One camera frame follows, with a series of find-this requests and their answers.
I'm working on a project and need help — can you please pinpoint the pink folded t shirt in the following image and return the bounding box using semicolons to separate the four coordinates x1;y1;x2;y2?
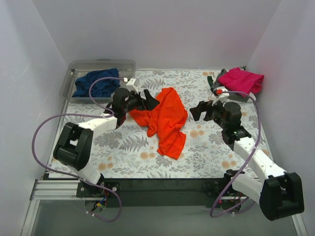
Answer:
218;67;264;94

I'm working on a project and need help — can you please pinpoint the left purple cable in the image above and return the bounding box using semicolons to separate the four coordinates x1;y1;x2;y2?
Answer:
31;77;128;223

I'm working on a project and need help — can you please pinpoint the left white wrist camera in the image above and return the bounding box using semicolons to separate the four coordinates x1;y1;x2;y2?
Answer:
123;77;139;94

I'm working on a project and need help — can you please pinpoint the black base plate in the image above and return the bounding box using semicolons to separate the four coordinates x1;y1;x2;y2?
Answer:
76;178;252;207

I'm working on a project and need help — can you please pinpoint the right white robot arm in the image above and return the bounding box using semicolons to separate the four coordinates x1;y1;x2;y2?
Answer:
189;101;305;221

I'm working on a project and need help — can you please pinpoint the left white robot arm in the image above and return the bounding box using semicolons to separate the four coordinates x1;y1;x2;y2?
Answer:
53;88;159;197

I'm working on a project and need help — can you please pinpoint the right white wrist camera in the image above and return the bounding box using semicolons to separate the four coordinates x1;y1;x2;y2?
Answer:
210;88;229;106

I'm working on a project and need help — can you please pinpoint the purple cable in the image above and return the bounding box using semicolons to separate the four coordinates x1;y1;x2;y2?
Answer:
31;77;128;223
210;90;262;218

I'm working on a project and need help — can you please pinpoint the blue t shirt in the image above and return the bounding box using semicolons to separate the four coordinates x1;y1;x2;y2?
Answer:
72;68;120;97

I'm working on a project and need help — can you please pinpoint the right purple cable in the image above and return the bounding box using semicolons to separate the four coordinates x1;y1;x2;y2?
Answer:
210;90;262;218

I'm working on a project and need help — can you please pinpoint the dark green folded shirt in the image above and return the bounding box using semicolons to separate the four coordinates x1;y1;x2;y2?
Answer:
207;76;214;88

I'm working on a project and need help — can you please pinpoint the grey folded t shirt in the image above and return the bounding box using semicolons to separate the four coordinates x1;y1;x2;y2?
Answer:
211;68;249;101

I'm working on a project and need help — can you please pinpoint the floral table mat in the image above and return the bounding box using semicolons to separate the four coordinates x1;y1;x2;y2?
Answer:
48;69;278;179

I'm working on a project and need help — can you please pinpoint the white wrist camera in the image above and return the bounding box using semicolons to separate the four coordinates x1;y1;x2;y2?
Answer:
210;88;229;106
123;77;139;94

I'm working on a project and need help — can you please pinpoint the orange t shirt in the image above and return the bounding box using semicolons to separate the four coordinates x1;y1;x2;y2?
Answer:
130;87;188;160

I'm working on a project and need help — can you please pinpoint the clear plastic bin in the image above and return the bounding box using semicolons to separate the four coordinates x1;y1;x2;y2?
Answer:
60;59;136;104

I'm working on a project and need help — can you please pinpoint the white folded shirt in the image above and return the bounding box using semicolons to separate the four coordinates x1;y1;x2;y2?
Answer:
209;90;258;102

